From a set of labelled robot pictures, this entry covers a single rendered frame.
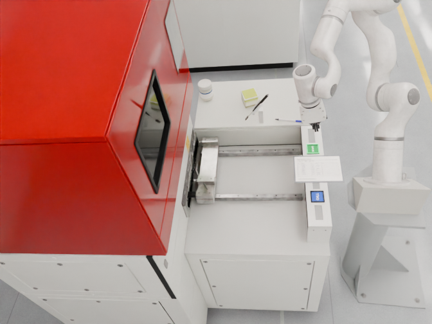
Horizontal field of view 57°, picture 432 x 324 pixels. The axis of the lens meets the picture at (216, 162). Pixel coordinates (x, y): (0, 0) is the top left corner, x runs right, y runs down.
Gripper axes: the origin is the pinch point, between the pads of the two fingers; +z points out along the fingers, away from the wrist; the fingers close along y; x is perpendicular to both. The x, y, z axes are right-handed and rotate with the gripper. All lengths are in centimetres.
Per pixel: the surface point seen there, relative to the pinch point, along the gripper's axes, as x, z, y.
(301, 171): -13.1, 13.6, -9.1
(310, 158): -5.6, 14.5, -4.8
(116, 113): -58, -79, -38
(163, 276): -66, -6, -58
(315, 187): -20.9, 15.4, -4.0
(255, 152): 7.9, 20.5, -32.3
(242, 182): -8.7, 21.9, -38.9
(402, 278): -23, 119, 31
